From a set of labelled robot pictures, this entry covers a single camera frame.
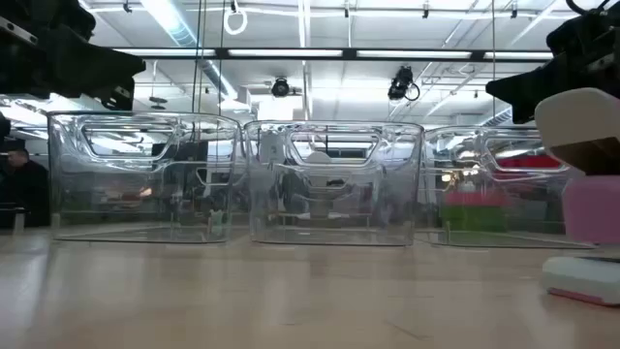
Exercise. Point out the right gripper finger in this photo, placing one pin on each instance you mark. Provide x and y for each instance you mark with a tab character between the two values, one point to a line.
528	77
530	94

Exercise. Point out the person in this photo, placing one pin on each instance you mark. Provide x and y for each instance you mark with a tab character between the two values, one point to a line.
26	189

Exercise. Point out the pink stapler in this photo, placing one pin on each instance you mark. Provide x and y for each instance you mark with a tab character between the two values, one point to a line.
591	208

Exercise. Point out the red bin storage shelf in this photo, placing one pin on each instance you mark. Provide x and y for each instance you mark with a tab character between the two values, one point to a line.
528	162

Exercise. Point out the black aluminium rig frame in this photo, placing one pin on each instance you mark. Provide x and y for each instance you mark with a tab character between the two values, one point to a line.
349	53

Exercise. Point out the clear plastic bin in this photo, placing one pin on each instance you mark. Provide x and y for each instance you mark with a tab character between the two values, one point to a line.
261	145
436	145
63	145

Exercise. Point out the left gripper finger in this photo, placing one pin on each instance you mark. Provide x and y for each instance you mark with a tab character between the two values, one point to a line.
87	63
82	87

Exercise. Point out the small round black camera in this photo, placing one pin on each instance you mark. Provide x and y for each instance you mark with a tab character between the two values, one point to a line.
280	88

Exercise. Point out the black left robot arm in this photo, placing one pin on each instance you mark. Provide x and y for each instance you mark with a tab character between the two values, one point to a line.
4	127

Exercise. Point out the silver ventilation duct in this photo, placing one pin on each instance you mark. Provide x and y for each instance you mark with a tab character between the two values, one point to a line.
499	117
179	29

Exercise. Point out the white bulb brass lamp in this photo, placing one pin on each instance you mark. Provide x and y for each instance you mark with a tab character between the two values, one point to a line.
319	194

